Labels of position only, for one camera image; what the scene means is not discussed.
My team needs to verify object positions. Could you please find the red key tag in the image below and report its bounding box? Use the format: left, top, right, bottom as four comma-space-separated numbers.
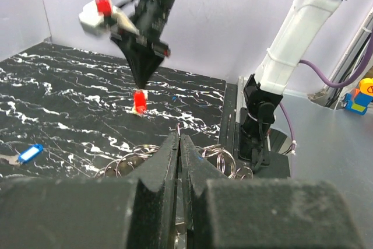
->
132, 90, 148, 115

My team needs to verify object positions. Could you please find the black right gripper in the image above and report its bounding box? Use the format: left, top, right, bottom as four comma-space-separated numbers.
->
112, 0, 175, 89

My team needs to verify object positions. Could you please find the blue key tag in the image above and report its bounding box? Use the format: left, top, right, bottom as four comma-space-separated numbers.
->
3, 144, 44, 165

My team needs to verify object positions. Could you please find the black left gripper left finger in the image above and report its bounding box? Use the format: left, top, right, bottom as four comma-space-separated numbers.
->
1, 132, 179, 248

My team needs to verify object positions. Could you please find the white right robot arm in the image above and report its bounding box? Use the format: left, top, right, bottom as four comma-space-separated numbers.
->
111, 0, 344, 171

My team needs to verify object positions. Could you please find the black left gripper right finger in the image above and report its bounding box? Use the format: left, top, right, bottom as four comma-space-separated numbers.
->
180, 135, 364, 248

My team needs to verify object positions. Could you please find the toy figure yellow head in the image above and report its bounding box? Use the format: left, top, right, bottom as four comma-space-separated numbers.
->
342, 78, 372, 115

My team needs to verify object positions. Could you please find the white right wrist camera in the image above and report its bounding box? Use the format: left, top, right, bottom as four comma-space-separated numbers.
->
78, 0, 139, 37

